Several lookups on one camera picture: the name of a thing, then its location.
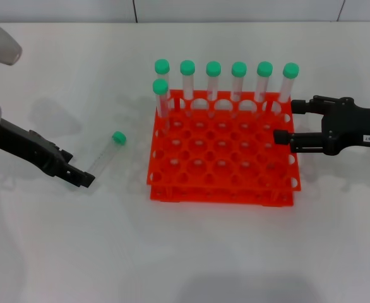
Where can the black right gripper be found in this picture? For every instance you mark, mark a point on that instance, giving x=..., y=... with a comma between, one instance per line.
x=352, y=126

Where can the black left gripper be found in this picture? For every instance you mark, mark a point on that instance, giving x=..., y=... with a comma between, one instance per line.
x=21, y=143

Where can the green-capped clear test tube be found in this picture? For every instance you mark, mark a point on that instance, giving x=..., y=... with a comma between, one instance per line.
x=239, y=68
x=187, y=67
x=162, y=66
x=119, y=137
x=160, y=86
x=264, y=68
x=290, y=70
x=213, y=68

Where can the orange test tube rack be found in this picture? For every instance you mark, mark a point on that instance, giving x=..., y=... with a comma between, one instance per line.
x=204, y=187

